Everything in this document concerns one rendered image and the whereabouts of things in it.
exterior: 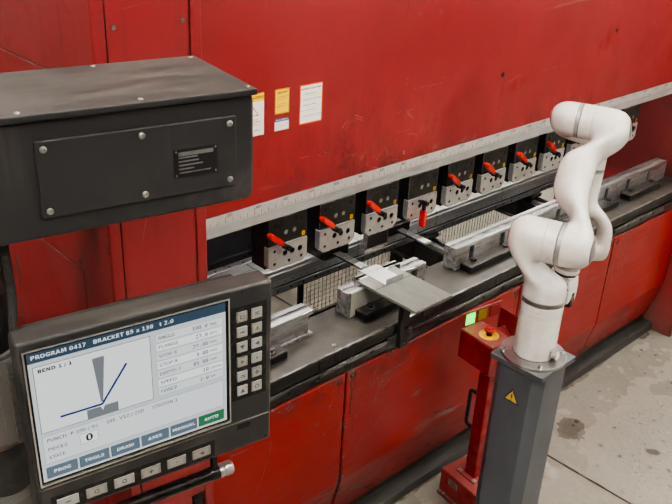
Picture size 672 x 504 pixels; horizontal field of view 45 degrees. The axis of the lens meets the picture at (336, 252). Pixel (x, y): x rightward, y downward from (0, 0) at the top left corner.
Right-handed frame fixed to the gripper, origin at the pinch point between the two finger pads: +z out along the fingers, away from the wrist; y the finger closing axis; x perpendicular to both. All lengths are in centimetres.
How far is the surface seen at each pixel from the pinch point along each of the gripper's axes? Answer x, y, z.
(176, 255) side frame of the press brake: -132, -14, -49
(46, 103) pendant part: -169, 18, -102
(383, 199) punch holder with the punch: -44, -44, -30
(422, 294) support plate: -38.5, -24.9, -3.2
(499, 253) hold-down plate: 22, -46, 8
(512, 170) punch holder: 28, -53, -24
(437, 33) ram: -25, -51, -81
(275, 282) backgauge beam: -69, -66, 6
